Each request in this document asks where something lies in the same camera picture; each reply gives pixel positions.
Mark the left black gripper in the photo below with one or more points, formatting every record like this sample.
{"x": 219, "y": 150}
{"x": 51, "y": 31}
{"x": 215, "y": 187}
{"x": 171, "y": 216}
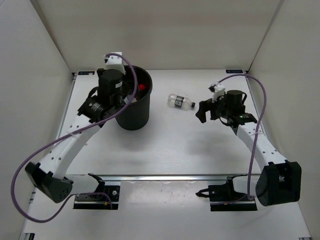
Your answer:
{"x": 99, "y": 71}

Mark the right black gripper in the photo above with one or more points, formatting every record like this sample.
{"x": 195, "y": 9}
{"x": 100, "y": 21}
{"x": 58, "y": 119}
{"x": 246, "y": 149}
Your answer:
{"x": 209, "y": 105}

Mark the small clear black-cap bottle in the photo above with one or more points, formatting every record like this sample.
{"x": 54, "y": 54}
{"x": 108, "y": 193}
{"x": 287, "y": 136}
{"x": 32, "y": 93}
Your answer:
{"x": 180, "y": 102}

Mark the red-cap clear bottle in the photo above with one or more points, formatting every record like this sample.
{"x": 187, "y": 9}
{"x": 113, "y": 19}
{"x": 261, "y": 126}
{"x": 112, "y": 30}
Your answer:
{"x": 142, "y": 87}

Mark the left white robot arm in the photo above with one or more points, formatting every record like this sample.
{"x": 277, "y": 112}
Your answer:
{"x": 49, "y": 174}

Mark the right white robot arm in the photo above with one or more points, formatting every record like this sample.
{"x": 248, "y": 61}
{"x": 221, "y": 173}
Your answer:
{"x": 280, "y": 179}

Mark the black plastic waste bin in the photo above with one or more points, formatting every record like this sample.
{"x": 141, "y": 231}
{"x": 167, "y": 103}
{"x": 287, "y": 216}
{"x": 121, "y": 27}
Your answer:
{"x": 136, "y": 115}

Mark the aluminium rail front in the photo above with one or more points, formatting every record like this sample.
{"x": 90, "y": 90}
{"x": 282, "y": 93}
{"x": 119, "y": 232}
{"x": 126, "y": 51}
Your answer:
{"x": 165, "y": 177}

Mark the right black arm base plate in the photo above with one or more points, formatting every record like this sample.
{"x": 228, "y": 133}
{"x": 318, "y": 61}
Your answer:
{"x": 223, "y": 197}

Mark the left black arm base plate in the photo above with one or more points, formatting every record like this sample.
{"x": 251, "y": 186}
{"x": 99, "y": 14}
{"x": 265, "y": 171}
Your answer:
{"x": 107, "y": 201}

